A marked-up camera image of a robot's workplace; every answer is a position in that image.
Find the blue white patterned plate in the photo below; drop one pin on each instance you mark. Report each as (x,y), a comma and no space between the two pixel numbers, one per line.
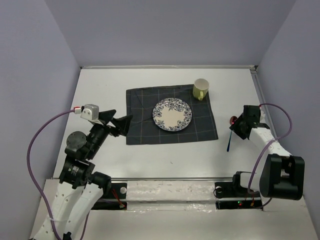
(172,114)

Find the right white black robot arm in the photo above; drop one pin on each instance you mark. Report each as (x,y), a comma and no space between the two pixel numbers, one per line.
(282,176)

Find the dark grey checked cloth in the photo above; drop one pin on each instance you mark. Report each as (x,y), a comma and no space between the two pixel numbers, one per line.
(143,130)

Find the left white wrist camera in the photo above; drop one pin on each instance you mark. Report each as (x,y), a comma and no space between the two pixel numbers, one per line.
(89,112)

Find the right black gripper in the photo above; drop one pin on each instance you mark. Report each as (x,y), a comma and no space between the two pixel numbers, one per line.
(235,127)

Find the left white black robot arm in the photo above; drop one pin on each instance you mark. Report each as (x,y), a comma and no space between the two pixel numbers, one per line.
(79,186)

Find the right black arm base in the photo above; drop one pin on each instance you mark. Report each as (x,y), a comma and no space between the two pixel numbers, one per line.
(232,197)

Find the pale yellow cup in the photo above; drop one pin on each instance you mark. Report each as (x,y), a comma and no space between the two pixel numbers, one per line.
(200,88)

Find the white foam strip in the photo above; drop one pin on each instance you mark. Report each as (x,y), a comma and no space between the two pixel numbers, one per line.
(170,191)

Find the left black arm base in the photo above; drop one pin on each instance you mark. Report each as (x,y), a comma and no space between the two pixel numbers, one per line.
(114,200)

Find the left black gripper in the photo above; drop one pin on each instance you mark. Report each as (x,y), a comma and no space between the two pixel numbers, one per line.
(122,124)

